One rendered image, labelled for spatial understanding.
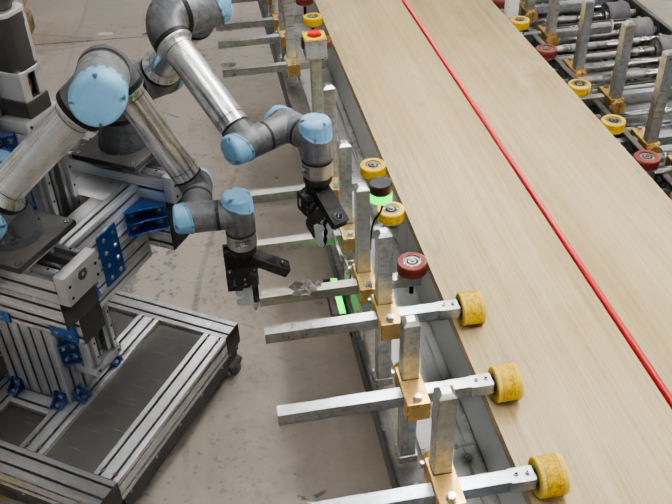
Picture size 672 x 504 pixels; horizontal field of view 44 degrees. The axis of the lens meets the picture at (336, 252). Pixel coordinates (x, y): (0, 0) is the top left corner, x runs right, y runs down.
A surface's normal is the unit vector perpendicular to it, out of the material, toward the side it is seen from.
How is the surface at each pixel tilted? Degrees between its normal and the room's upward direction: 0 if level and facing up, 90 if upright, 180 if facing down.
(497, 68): 0
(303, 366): 0
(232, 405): 0
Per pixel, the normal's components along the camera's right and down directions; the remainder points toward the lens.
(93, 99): 0.23, 0.51
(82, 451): -0.03, -0.79
